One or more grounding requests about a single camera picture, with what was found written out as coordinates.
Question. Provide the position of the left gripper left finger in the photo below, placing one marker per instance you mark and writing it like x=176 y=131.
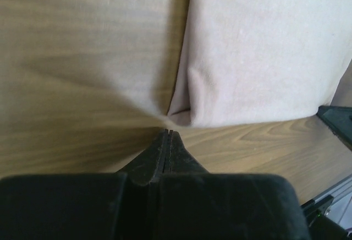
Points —
x=149 y=164

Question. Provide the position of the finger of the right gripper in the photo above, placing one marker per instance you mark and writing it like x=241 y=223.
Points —
x=338 y=120

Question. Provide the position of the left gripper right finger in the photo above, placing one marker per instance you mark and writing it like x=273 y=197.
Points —
x=176 y=157

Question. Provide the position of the beige t shirt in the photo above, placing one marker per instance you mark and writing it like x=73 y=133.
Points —
x=254 y=61

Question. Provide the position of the aluminium table frame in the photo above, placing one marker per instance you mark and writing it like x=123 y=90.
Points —
x=334 y=203

